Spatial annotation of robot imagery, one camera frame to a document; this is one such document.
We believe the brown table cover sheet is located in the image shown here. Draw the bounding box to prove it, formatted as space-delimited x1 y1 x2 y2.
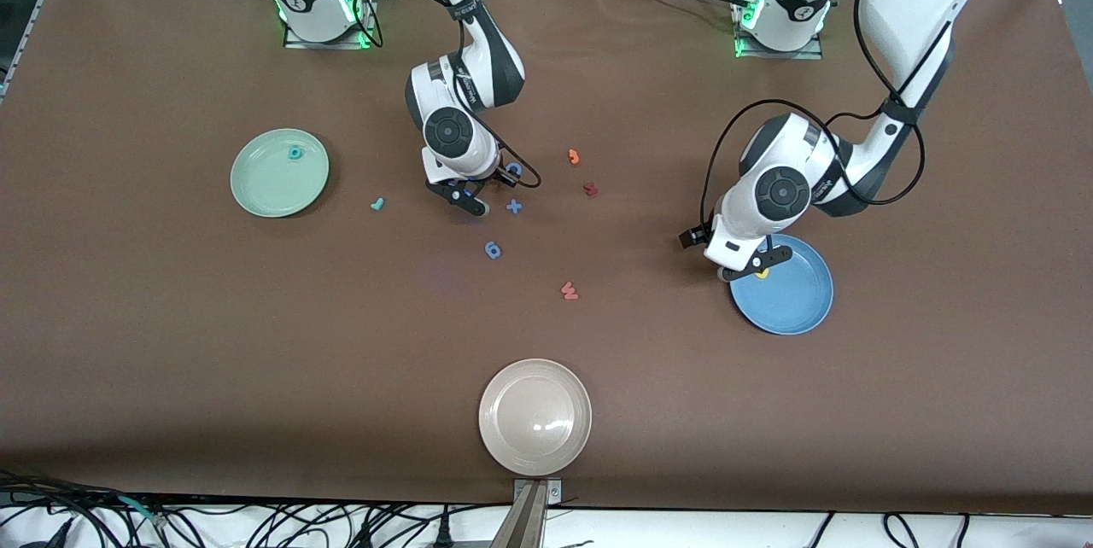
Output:
0 0 1093 516

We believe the grey metal camera mount post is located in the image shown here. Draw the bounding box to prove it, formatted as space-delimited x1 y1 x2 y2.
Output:
490 478 564 548

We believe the grey table side rail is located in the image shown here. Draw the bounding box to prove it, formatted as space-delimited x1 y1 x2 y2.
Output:
0 0 54 105

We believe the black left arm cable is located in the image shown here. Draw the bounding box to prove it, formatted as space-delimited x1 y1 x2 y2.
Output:
700 0 926 229

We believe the black cable connector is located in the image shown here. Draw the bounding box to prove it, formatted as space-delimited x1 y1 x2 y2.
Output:
17 518 73 548

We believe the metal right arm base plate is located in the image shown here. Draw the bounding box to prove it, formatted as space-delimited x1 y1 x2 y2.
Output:
283 0 377 50

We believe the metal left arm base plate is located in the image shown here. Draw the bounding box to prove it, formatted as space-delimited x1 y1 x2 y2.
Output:
733 0 825 61

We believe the beige plate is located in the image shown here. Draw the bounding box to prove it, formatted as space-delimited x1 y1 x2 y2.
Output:
478 359 593 477

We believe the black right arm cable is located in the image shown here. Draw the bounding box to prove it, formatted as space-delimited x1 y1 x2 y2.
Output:
346 0 542 189

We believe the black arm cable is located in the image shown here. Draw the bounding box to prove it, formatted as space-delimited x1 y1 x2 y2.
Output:
346 0 542 189
700 0 926 229

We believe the light green plate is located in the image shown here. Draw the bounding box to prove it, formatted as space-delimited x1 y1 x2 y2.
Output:
230 128 330 219

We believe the blue plate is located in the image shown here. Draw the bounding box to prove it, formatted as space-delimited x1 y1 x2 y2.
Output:
730 233 835 336

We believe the teal cable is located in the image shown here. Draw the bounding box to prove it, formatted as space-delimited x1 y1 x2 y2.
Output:
115 493 167 528

